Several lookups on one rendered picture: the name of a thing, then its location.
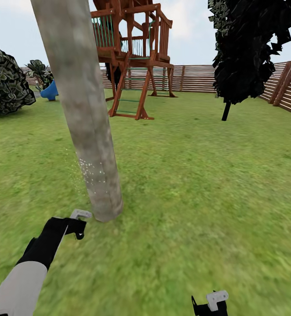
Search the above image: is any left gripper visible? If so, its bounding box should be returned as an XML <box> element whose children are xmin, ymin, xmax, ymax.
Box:
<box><xmin>68</xmin><ymin>218</ymin><xmax>87</xmax><ymax>234</ymax></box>

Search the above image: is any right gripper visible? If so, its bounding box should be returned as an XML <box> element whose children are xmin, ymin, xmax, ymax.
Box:
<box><xmin>192</xmin><ymin>296</ymin><xmax>228</xmax><ymax>316</ymax></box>

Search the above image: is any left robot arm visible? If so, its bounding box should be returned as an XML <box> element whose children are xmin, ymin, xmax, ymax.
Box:
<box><xmin>0</xmin><ymin>208</ymin><xmax>93</xmax><ymax>316</ymax></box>

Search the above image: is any pesticide atomizer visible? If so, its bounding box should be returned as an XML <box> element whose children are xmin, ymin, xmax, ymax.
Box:
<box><xmin>75</xmin><ymin>233</ymin><xmax>84</xmax><ymax>240</ymax></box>

